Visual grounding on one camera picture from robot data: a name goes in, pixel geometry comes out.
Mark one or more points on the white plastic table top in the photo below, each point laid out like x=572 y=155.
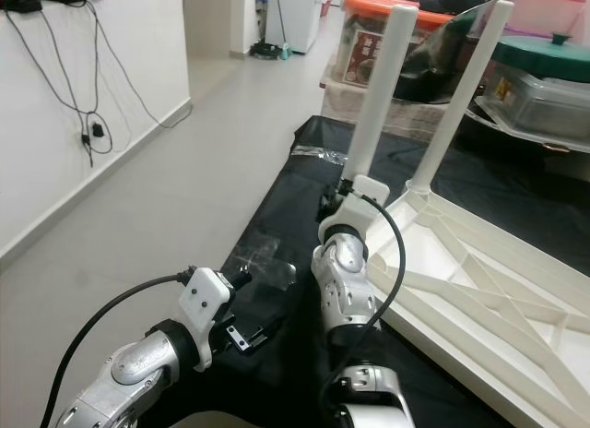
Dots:
x=498 y=280

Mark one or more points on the orange lidded clear bin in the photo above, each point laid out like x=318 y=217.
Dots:
x=364 y=4

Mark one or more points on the black power adapter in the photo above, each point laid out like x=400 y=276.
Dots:
x=97 y=131

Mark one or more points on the black floor mop head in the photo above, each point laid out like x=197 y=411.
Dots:
x=267 y=52

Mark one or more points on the black round basin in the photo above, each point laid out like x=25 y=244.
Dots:
x=507 y=137

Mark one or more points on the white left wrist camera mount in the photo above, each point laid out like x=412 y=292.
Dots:
x=207 y=294

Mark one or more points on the clear tape cross patch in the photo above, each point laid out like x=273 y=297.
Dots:
x=263 y=262

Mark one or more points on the clear tape strip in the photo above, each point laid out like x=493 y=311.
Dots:
x=318 y=155

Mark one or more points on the white fridge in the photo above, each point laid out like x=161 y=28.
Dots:
x=300 y=17

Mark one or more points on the beige cloth covered crate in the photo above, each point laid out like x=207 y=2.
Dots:
x=410 y=114

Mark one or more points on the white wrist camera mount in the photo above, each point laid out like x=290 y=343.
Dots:
x=207 y=294
x=369 y=193

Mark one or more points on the red patterned box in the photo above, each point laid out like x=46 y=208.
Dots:
x=359 y=59

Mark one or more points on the pink plastic storage box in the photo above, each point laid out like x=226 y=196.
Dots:
x=553 y=13

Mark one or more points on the black tablecloth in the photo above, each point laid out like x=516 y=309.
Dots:
x=295 y=216

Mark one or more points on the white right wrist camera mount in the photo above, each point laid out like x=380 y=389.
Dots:
x=369 y=193

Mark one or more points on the clear plastic storage box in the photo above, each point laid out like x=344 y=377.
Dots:
x=544 y=105

